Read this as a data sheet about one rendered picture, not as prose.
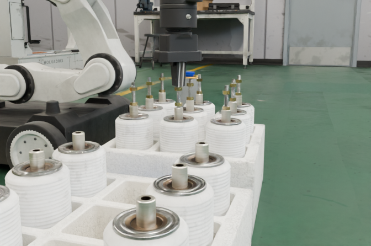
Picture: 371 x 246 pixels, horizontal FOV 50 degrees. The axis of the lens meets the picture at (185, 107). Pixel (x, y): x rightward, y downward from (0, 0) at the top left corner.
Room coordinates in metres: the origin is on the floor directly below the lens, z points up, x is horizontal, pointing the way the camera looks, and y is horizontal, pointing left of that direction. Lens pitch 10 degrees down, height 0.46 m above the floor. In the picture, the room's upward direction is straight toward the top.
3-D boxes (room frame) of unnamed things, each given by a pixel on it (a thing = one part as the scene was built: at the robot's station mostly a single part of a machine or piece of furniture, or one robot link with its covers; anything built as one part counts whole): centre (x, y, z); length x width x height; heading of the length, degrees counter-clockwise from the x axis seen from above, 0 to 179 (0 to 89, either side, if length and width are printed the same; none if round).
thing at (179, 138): (0.96, 0.02, 0.16); 0.10 x 0.10 x 0.18
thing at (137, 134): (0.99, 0.13, 0.16); 0.10 x 0.10 x 0.18
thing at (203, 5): (5.86, -0.21, 0.87); 0.40 x 0.30 x 0.23; 60
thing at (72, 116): (1.49, 0.61, 0.19); 0.64 x 0.52 x 0.33; 74
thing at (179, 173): (0.53, 0.01, 0.26); 0.02 x 0.02 x 0.03
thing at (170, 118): (0.96, 0.02, 0.25); 0.08 x 0.08 x 0.01
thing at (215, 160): (0.64, -0.03, 0.25); 0.08 x 0.08 x 0.01
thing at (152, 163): (1.08, -0.01, 0.09); 0.39 x 0.39 x 0.18; 76
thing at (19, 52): (4.09, 1.43, 0.45); 1.51 x 0.57 x 0.74; 164
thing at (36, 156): (0.60, 0.23, 0.26); 0.02 x 0.02 x 0.03
